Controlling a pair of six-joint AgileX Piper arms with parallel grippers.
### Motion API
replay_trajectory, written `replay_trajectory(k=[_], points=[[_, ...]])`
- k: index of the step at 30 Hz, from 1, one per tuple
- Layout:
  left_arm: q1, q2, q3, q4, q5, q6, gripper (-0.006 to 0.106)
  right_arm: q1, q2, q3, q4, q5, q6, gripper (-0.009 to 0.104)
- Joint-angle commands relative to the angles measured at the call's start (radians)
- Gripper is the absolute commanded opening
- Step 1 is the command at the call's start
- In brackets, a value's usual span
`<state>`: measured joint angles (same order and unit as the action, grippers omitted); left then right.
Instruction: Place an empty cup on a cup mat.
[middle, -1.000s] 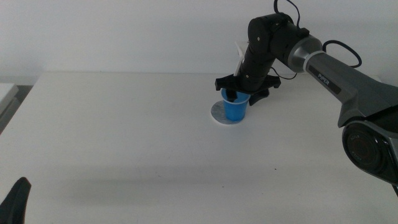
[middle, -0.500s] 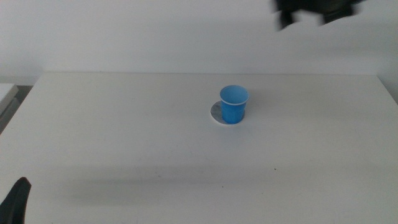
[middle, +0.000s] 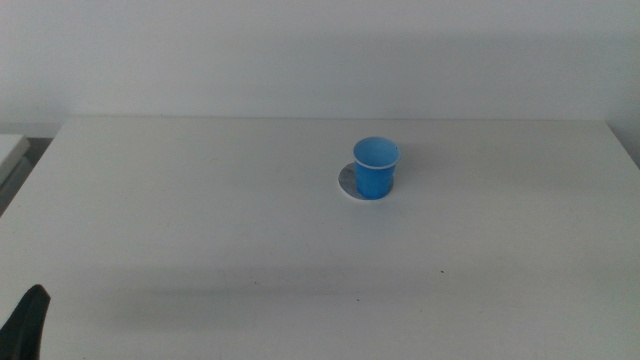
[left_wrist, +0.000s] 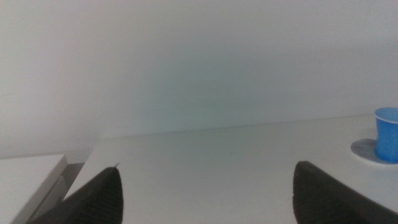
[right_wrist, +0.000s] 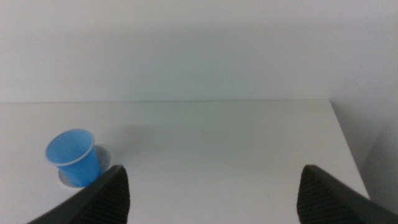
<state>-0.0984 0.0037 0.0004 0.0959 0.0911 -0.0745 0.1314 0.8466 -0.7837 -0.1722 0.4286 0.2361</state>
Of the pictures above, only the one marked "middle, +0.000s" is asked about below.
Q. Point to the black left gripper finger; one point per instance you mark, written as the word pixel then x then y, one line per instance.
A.
pixel 25 325

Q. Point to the blue plastic cup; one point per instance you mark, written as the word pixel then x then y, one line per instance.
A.
pixel 374 175

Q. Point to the round grey cup mat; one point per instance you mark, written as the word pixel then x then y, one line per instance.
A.
pixel 347 182

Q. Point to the white side furniture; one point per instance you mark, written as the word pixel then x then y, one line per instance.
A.
pixel 10 152

